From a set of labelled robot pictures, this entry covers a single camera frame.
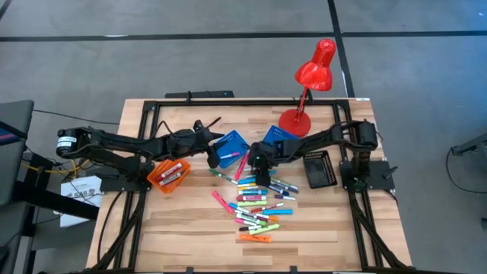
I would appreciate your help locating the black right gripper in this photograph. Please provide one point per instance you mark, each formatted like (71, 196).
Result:
(262, 152)

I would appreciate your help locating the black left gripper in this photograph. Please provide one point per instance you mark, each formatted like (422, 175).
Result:
(186, 144)

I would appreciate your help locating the teal Expo marker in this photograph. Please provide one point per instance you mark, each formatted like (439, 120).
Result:
(253, 192)

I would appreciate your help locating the thin yellow-orange marker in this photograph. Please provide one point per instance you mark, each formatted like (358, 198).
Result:
(247, 185)

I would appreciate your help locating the light blue highlighter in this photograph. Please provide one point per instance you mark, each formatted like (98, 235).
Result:
(277, 211)
(245, 180)

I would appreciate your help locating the dark purple Expo marker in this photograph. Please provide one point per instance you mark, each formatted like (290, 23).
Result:
(279, 191)

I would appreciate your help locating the pink Expo marker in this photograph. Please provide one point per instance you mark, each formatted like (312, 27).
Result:
(251, 198)

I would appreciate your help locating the thin green marker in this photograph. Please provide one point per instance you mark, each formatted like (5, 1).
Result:
(285, 183)
(222, 176)

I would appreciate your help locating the thin purple marker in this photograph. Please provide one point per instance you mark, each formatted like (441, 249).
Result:
(285, 187)

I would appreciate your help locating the thin pink marker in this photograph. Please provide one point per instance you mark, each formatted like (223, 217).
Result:
(228, 155)

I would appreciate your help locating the pink highlighter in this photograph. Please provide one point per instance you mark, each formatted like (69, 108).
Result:
(223, 202)
(242, 166)

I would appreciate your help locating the light green highlighter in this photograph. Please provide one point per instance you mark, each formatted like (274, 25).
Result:
(253, 203)
(264, 229)

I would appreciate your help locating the short purple marker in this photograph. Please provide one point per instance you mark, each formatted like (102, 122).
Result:
(285, 197)

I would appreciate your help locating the white marker green cap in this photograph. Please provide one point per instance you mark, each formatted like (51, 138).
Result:
(251, 217)

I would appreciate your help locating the white marker yellow-orange cap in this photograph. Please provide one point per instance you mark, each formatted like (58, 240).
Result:
(273, 218)

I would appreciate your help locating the orange Sharpie highlighter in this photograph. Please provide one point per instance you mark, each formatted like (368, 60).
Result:
(255, 238)

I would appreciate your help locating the orange plastic basket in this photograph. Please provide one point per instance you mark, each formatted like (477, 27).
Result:
(152, 177)

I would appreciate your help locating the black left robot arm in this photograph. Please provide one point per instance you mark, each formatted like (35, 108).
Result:
(114, 142)

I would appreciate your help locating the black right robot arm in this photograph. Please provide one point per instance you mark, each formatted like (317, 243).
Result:
(327, 137)

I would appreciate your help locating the blue plastic basket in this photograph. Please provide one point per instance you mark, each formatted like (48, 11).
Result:
(275, 133)
(236, 142)

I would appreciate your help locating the black power strip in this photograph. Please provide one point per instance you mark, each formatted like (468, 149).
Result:
(205, 94)

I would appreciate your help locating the black table clamp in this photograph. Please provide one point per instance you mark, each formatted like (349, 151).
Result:
(309, 98)
(188, 97)
(293, 269)
(189, 270)

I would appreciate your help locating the black plastic basket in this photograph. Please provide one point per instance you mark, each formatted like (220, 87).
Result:
(319, 171)

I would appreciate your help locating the red desk lamp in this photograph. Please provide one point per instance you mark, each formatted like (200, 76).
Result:
(316, 72)

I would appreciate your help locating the white paper sheet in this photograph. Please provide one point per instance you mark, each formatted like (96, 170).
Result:
(80, 188)

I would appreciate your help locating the gray metal stand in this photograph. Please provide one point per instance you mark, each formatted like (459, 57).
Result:
(472, 146)

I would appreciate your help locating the black aluminium table frame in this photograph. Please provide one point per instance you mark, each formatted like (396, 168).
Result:
(247, 102)

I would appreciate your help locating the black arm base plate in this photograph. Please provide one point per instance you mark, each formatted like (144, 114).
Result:
(114, 184)
(380, 175)

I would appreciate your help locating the black side table frame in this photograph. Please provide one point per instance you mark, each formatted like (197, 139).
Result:
(57, 203)

